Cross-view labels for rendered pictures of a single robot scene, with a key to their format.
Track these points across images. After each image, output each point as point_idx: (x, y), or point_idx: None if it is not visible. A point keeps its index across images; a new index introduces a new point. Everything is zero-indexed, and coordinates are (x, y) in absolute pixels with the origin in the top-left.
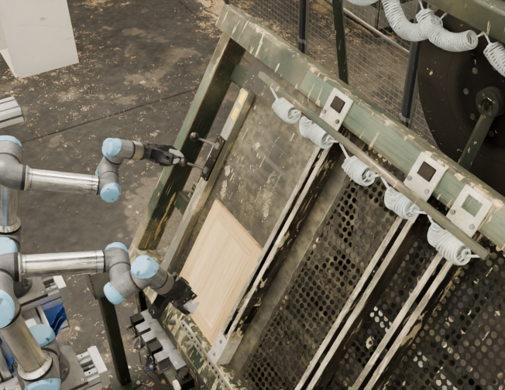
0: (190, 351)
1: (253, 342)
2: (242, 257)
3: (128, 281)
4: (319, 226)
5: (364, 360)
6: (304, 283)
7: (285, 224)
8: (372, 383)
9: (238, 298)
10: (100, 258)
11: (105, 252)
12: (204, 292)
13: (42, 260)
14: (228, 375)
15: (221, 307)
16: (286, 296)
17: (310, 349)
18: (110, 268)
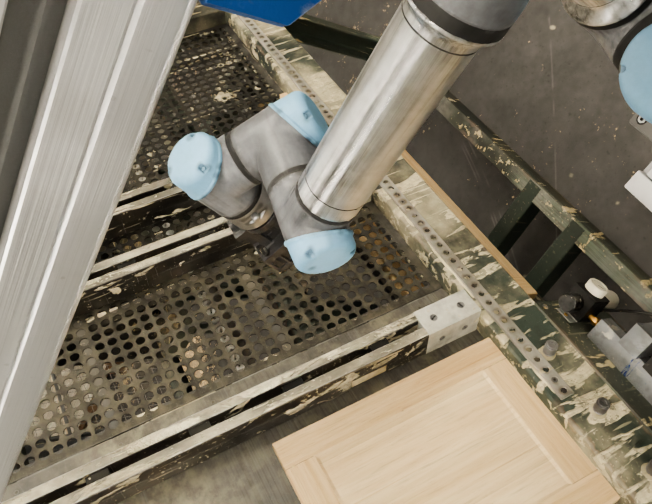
0: (549, 339)
1: (379, 320)
2: (337, 463)
3: (237, 128)
4: (121, 434)
5: (165, 236)
6: (210, 361)
7: (156, 440)
8: (139, 188)
9: (350, 368)
10: (301, 175)
11: (296, 202)
12: (489, 445)
13: (375, 53)
14: (447, 278)
15: (443, 397)
16: (264, 358)
17: (252, 274)
18: (294, 168)
